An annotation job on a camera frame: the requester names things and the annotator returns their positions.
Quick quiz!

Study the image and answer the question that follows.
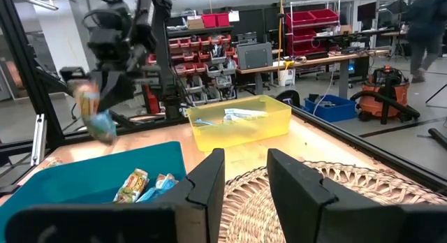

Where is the orange brown granola bar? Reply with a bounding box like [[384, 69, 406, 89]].
[[41, 156, 64, 170]]

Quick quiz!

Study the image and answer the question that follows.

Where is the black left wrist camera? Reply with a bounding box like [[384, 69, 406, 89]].
[[86, 26, 123, 52]]

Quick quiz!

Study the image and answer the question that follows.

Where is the black aluminium table frame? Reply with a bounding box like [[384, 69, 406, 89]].
[[0, 0, 447, 197]]

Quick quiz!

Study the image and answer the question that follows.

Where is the silver metal bracket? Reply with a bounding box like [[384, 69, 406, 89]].
[[30, 113, 48, 167]]

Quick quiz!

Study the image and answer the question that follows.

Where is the small parts bin rack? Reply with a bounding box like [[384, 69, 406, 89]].
[[167, 26, 238, 108]]

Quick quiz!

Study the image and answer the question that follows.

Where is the round wicker tray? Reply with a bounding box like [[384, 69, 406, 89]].
[[218, 161, 447, 243]]

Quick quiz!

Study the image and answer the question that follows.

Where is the blue storage crate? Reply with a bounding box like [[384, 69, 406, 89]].
[[302, 94, 358, 124]]

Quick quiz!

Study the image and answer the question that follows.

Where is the bright blue granola bar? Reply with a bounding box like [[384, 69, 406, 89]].
[[193, 117, 219, 128]]

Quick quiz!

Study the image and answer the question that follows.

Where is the yellow hanging cable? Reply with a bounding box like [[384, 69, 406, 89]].
[[277, 0, 286, 64]]

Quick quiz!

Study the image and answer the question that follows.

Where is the blue plastic bin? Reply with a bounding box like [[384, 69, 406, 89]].
[[0, 141, 188, 243]]

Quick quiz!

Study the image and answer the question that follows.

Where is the person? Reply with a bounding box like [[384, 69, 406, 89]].
[[401, 0, 447, 84]]

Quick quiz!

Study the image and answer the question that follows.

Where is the brown cardboard box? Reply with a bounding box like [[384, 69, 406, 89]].
[[186, 16, 206, 30]]

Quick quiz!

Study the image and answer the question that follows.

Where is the white bucket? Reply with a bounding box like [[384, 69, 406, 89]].
[[277, 66, 297, 87]]

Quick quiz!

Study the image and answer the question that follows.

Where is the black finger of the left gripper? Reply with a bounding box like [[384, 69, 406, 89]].
[[66, 78, 88, 97], [97, 71, 137, 113]]

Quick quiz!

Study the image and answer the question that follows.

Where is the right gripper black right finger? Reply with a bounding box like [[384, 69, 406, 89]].
[[267, 148, 447, 243]]

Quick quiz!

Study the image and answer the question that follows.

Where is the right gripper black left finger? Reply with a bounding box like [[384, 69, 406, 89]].
[[5, 148, 226, 243]]

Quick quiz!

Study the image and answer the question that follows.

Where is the grey equipment box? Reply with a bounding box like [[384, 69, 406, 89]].
[[236, 42, 274, 71]]

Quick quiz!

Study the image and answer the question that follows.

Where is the green brown granola bar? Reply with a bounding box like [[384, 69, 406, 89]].
[[112, 168, 150, 204]]

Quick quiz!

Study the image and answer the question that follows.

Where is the long wooden workbench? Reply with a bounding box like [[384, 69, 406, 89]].
[[236, 49, 391, 96]]

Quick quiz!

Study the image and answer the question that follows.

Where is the metal wire shelf rack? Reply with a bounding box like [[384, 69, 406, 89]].
[[285, 0, 342, 59]]

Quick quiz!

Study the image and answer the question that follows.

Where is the black floor tube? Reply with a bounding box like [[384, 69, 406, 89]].
[[427, 127, 447, 150]]

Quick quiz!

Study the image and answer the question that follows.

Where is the yellow translucent plastic bin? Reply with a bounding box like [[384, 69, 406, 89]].
[[186, 94, 293, 152]]

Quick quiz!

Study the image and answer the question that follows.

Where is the orange shop vacuum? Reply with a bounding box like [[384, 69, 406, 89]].
[[350, 64, 421, 126]]

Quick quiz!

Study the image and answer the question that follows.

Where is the blue brown granola bar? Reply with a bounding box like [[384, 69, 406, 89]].
[[74, 80, 119, 145]]

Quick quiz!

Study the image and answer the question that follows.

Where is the white cable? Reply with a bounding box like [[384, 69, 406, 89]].
[[312, 66, 337, 115]]

